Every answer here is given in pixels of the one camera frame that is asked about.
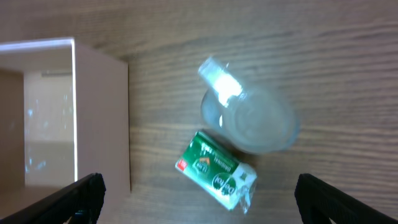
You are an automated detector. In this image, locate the green soap bar package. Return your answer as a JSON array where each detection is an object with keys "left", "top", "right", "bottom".
[{"left": 175, "top": 131, "right": 257, "bottom": 214}]

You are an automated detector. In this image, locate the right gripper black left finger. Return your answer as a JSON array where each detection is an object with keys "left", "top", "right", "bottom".
[{"left": 1, "top": 173, "right": 106, "bottom": 224}]

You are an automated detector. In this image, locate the clear soap pump bottle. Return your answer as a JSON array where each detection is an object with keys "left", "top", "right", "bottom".
[{"left": 198, "top": 57, "right": 300, "bottom": 154}]

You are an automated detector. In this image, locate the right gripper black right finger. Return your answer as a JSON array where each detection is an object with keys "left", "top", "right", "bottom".
[{"left": 294, "top": 174, "right": 397, "bottom": 224}]

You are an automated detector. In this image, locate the white cardboard box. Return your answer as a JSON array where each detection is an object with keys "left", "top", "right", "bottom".
[{"left": 1, "top": 37, "right": 131, "bottom": 223}]

